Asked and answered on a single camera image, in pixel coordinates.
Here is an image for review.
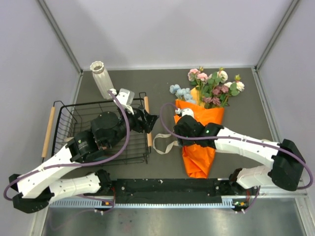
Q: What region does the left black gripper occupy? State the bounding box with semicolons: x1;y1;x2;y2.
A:
106;105;159;149

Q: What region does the cream printed ribbon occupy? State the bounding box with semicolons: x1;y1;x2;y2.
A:
153;133;179;155

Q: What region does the orange paper flower bouquet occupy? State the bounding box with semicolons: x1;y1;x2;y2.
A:
170;67;245;178

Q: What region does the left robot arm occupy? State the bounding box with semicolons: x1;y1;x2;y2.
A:
9;107;158;213

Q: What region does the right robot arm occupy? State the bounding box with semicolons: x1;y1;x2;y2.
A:
174;115;305;195

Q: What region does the white ribbed ceramic vase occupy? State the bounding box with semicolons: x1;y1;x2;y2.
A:
90;61;114;99

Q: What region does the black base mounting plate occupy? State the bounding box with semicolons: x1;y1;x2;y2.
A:
113;178;234;204

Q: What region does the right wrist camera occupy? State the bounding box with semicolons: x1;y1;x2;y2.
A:
175;108;194;118

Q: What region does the black wire dish rack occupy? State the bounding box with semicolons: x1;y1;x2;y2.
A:
50;92;152;165

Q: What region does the grey cable duct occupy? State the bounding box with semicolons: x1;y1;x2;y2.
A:
49;197;249;210

